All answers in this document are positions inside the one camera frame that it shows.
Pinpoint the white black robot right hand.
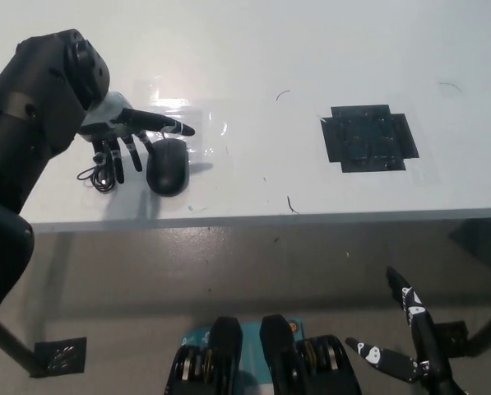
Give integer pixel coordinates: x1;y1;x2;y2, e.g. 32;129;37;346
345;265;462;395

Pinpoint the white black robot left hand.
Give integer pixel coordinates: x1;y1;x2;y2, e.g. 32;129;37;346
78;91;196;184

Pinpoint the black computer mouse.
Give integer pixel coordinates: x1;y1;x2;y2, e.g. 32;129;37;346
146;138;190;198

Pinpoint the clear plastic sheet under mouse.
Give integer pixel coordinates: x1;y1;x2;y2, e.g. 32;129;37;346
136;80;234;165

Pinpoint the black table leg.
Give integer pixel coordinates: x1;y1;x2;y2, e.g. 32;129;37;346
0;316;45;374
466;300;491;358

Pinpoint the black tape patch on table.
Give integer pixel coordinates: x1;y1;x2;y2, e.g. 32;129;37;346
320;104;420;174

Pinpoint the black floor tape patch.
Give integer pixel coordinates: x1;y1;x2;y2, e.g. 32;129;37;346
29;336;88;379

